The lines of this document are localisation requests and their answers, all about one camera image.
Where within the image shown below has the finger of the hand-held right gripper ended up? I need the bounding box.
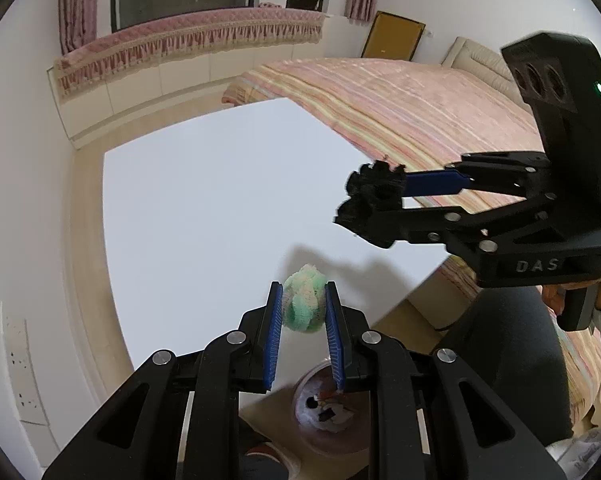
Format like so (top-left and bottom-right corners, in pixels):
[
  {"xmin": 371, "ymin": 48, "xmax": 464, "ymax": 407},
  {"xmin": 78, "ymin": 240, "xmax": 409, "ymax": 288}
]
[
  {"xmin": 333, "ymin": 194, "xmax": 554, "ymax": 262},
  {"xmin": 403, "ymin": 150, "xmax": 553, "ymax": 198}
]

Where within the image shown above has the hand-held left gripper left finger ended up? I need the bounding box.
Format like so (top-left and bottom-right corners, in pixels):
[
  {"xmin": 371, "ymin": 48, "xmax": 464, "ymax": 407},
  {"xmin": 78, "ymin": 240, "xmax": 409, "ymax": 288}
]
[{"xmin": 43, "ymin": 281, "xmax": 286, "ymax": 480}]

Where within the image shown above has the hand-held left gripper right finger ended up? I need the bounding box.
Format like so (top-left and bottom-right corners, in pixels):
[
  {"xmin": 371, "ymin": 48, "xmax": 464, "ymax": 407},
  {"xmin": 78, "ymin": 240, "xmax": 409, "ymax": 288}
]
[{"xmin": 324, "ymin": 281, "xmax": 568, "ymax": 480}]

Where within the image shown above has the green white sponge ball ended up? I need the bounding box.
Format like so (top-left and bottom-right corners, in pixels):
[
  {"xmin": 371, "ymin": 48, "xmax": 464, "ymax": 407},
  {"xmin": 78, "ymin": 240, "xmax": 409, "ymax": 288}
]
[{"xmin": 283, "ymin": 262, "xmax": 328, "ymax": 333}]

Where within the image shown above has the black mesh bag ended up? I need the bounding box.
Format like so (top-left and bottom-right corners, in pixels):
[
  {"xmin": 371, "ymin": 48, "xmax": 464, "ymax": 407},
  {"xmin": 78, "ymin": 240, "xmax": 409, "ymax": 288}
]
[{"xmin": 333, "ymin": 159, "xmax": 407, "ymax": 238}]

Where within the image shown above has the pink waste bin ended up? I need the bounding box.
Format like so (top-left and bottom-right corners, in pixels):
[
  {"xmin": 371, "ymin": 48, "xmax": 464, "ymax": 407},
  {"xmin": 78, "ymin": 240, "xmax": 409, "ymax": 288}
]
[{"xmin": 291, "ymin": 360, "xmax": 376, "ymax": 457}]

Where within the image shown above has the person's right hand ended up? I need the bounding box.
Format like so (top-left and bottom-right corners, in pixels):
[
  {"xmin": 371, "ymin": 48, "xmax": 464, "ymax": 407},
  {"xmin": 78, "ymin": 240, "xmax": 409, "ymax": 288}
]
[{"xmin": 541, "ymin": 257, "xmax": 601, "ymax": 322}]

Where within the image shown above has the beige padded headboard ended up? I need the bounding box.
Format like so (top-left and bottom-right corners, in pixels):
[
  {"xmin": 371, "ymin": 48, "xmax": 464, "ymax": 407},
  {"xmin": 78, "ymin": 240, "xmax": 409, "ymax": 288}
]
[{"xmin": 440, "ymin": 36, "xmax": 524, "ymax": 104}]

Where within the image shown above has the dark slipper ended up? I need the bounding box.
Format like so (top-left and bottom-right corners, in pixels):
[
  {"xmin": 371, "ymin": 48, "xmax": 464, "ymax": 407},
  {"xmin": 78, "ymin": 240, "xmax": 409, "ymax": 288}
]
[{"xmin": 244, "ymin": 439, "xmax": 302, "ymax": 480}]

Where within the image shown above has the white table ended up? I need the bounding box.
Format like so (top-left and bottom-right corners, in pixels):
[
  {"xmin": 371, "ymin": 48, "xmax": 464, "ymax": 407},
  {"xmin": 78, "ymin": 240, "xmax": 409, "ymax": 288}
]
[{"xmin": 103, "ymin": 97, "xmax": 453, "ymax": 377}]

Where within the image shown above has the person's right leg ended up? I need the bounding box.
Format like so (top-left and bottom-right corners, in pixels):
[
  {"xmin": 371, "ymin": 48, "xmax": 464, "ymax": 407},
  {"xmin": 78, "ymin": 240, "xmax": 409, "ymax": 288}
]
[{"xmin": 437, "ymin": 287, "xmax": 577, "ymax": 447}]

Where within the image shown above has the yellow wooden board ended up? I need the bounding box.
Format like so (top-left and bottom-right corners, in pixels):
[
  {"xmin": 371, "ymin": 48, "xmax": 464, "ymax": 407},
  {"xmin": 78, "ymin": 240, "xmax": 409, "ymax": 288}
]
[{"xmin": 361, "ymin": 10, "xmax": 426, "ymax": 64}]

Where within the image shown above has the white window seat cabinet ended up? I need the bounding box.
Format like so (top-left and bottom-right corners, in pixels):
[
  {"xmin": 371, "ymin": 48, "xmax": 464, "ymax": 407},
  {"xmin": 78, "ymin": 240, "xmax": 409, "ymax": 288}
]
[{"xmin": 45, "ymin": 42, "xmax": 327, "ymax": 150}]

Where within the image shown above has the white patterned cloth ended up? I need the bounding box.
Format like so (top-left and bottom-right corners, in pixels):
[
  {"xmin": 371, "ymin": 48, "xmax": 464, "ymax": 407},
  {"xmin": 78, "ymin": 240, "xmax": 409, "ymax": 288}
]
[{"xmin": 550, "ymin": 425, "xmax": 601, "ymax": 467}]

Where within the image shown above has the pink fringed window seat cushion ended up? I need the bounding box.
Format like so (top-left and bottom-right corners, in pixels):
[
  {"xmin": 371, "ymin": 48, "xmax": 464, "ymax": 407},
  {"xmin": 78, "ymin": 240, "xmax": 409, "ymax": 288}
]
[{"xmin": 54, "ymin": 2, "xmax": 327, "ymax": 97}]

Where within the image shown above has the white wall outlet panel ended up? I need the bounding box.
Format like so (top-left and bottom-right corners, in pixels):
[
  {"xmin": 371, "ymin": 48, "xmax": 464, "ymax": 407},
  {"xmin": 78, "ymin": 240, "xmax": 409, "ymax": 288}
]
[{"xmin": 0, "ymin": 301, "xmax": 50, "ymax": 427}]

